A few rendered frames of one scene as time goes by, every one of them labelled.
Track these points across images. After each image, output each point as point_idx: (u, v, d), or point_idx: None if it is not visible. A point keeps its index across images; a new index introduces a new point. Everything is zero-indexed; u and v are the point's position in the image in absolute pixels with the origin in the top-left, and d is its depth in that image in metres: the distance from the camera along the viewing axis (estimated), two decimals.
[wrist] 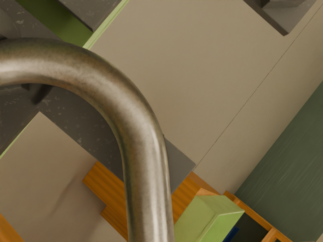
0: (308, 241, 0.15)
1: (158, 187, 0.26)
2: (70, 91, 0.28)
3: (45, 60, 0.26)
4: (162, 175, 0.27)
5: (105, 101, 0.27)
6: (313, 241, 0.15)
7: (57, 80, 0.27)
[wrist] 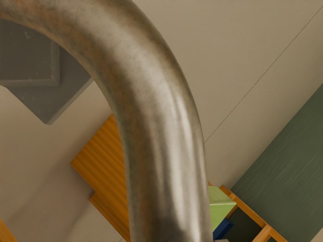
0: (222, 239, 0.16)
1: (190, 199, 0.14)
2: (30, 28, 0.16)
3: None
4: (196, 178, 0.14)
5: (91, 41, 0.14)
6: (227, 239, 0.16)
7: (5, 5, 0.15)
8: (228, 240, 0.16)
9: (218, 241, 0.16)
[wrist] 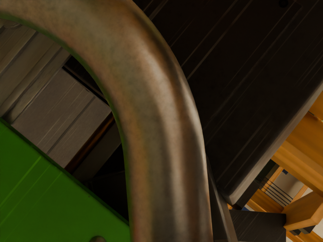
0: (222, 239, 0.16)
1: (190, 200, 0.14)
2: (31, 27, 0.16)
3: None
4: (196, 178, 0.14)
5: (91, 41, 0.14)
6: (227, 239, 0.16)
7: (5, 4, 0.15)
8: (228, 240, 0.16)
9: (218, 241, 0.16)
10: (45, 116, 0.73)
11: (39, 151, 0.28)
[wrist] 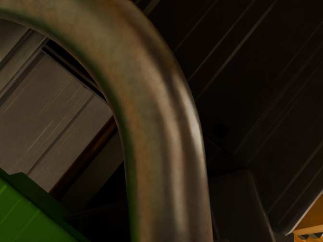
0: (222, 239, 0.16)
1: (190, 199, 0.14)
2: (30, 28, 0.16)
3: None
4: (196, 178, 0.14)
5: (91, 41, 0.14)
6: (227, 239, 0.16)
7: (4, 4, 0.15)
8: (228, 240, 0.16)
9: (218, 241, 0.16)
10: (37, 117, 0.63)
11: (5, 175, 0.18)
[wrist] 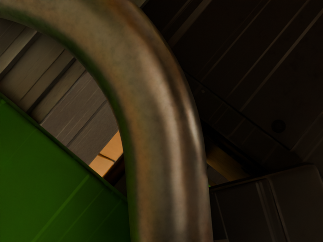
0: (222, 239, 0.16)
1: (190, 200, 0.14)
2: (31, 27, 0.16)
3: None
4: (196, 178, 0.14)
5: (91, 41, 0.14)
6: (227, 239, 0.16)
7: (5, 4, 0.15)
8: (228, 240, 0.16)
9: (218, 241, 0.16)
10: (59, 114, 0.63)
11: (85, 165, 0.18)
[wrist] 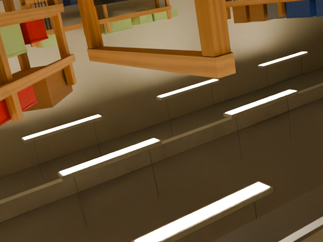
0: None
1: None
2: None
3: None
4: None
5: None
6: None
7: None
8: None
9: None
10: None
11: None
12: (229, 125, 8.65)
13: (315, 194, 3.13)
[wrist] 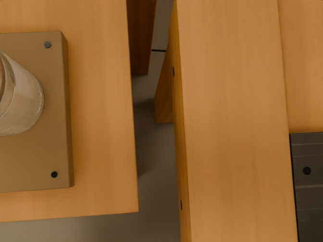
0: None
1: None
2: None
3: None
4: None
5: None
6: None
7: None
8: None
9: None
10: None
11: None
12: None
13: None
